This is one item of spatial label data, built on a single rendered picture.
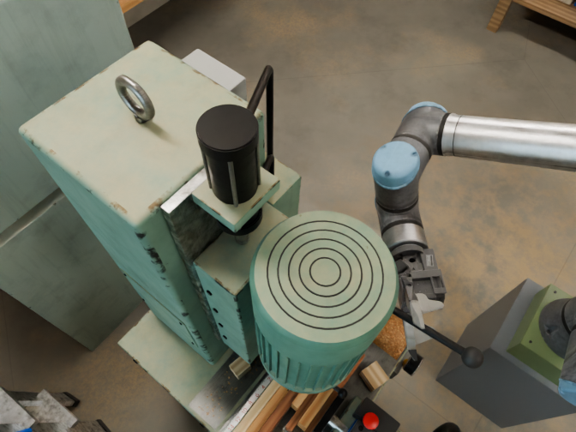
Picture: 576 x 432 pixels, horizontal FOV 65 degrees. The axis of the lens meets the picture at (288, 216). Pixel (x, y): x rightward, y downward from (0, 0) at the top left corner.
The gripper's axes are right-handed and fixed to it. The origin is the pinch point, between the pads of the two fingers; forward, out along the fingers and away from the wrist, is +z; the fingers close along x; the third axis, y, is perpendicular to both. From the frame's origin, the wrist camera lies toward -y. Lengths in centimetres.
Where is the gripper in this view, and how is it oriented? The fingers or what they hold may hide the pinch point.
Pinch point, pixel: (415, 347)
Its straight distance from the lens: 88.1
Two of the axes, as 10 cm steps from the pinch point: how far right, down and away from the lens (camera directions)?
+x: 1.4, 6.1, 7.8
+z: 0.2, 7.9, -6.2
